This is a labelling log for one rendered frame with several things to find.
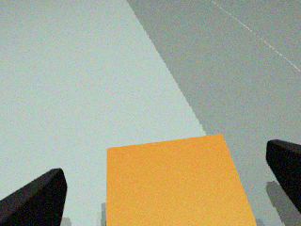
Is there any orange block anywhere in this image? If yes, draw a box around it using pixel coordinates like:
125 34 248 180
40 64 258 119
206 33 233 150
105 135 257 226

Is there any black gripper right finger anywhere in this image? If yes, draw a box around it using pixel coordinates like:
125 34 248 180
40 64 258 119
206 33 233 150
266 139 301 214

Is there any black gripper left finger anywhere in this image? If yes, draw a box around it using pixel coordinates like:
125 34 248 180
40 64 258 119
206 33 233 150
0 169 68 226

